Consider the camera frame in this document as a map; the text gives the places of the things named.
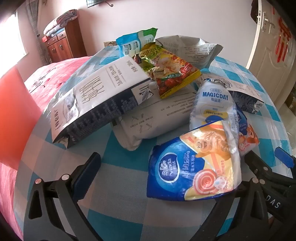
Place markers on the grey printed foil bag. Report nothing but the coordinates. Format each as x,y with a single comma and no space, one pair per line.
198,51

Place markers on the red bedspread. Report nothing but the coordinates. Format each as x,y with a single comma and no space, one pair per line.
46,76

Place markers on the red door decoration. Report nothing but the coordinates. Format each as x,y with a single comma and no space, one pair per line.
283,34

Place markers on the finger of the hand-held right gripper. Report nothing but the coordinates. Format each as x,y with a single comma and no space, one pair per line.
284,156
259,170

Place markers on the folded patterned quilt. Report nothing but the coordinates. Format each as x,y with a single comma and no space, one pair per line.
62,20

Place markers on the green yellow snack packet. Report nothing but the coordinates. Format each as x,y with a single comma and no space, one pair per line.
148,54

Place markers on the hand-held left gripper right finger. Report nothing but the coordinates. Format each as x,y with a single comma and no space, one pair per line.
246,193

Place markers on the red yellow noodle packet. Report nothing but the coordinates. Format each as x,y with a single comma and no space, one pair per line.
175,71

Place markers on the orange blue packet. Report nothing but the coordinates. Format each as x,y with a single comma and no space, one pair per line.
248,136

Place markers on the wall socket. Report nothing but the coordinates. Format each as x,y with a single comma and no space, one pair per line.
109,43

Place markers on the dark wall-mounted fixture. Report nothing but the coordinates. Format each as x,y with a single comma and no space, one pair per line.
97,2

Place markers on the white plastic pouch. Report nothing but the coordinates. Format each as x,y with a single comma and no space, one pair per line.
215,102

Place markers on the large white black-sided bag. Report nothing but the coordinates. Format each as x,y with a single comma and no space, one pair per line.
92,97

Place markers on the blue tissue packet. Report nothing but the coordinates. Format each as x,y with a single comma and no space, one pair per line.
185,169

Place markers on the dark cloth on door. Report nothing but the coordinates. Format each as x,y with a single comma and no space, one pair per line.
255,11

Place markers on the small white black-sided bag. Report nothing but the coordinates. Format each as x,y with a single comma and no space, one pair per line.
245,92

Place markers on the cream door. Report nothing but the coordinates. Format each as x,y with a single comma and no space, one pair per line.
266,64

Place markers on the wooden cabinet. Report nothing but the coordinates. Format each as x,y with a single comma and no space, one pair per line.
69,41

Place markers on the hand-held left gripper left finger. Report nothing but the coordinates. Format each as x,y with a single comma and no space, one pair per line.
86,176

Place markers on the flat white printed bag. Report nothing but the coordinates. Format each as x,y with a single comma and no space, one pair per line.
157,118

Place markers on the grey curtain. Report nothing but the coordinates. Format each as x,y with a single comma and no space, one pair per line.
37,34

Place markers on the window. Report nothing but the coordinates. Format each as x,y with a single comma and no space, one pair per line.
11,46

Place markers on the teal white packet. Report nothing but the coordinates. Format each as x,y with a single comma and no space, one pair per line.
131,41

